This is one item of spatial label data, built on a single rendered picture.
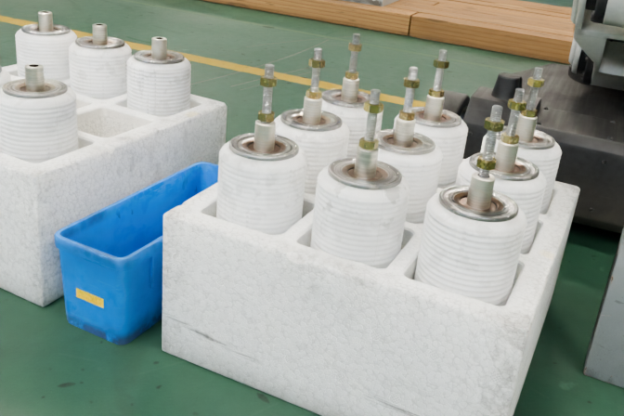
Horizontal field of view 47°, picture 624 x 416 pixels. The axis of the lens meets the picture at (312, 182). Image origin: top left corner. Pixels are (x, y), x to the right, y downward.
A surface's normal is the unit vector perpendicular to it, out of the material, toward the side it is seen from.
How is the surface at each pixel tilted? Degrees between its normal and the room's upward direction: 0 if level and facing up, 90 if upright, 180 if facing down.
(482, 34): 90
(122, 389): 0
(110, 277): 92
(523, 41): 90
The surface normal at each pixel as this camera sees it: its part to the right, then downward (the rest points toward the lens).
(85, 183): 0.88, 0.26
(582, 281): 0.09, -0.91
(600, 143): -0.22, -0.40
